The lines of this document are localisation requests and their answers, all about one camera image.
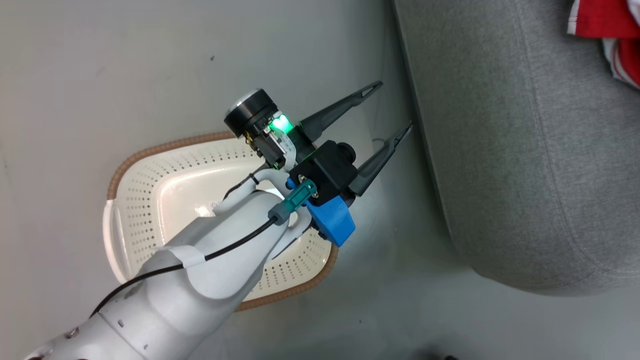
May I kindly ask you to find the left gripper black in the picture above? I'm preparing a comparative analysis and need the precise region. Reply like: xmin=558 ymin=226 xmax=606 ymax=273
xmin=223 ymin=81 xmax=414 ymax=196

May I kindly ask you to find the red white sports clothing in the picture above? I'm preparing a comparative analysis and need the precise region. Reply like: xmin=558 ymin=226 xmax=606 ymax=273
xmin=567 ymin=0 xmax=640 ymax=90

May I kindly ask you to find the white perforated laundry basket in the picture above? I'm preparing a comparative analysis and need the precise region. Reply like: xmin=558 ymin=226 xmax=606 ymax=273
xmin=102 ymin=130 xmax=340 ymax=312

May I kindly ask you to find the grey fabric sofa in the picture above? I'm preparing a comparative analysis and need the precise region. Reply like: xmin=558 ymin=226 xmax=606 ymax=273
xmin=392 ymin=0 xmax=640 ymax=297

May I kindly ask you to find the white cable strap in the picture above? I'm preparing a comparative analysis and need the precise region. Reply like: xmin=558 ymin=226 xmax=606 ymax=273
xmin=156 ymin=244 xmax=207 ymax=269

